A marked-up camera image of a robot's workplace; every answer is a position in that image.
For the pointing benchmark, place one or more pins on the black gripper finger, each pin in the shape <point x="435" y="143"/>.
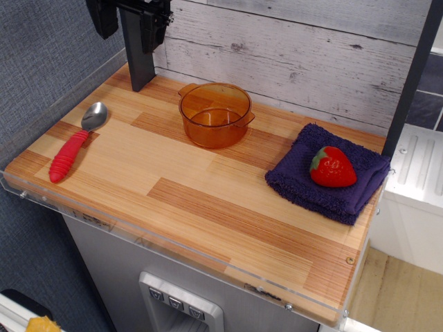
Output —
<point x="104" y="17"/>

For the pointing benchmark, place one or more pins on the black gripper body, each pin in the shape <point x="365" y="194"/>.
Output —
<point x="154" y="18"/>

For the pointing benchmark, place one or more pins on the orange transparent plastic pot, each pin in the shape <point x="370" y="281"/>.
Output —
<point x="215" y="115"/>

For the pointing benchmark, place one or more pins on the purple folded towel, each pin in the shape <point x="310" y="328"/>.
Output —
<point x="291" y="179"/>

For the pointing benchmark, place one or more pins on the clear acrylic table guard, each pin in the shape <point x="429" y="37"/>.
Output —
<point x="241" y="229"/>

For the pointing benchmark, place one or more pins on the red toy strawberry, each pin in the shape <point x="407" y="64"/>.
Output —
<point x="330" y="167"/>

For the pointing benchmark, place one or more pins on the grey toy fridge dispenser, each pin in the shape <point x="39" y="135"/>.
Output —
<point x="171" y="308"/>

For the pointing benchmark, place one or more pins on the yellow object at corner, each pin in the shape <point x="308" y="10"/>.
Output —
<point x="42" y="324"/>

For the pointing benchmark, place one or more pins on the white toy sink unit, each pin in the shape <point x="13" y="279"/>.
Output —
<point x="408" y="223"/>

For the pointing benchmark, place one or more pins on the dark grey left post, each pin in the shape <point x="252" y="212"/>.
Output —
<point x="141" y="65"/>

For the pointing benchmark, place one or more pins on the dark grey post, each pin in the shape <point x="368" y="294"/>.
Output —
<point x="141" y="65"/>
<point x="417" y="67"/>

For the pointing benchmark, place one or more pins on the red handled metal spoon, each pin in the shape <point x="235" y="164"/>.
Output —
<point x="94" y="118"/>

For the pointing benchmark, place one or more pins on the dark grey right post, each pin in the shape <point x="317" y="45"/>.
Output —
<point x="417" y="67"/>

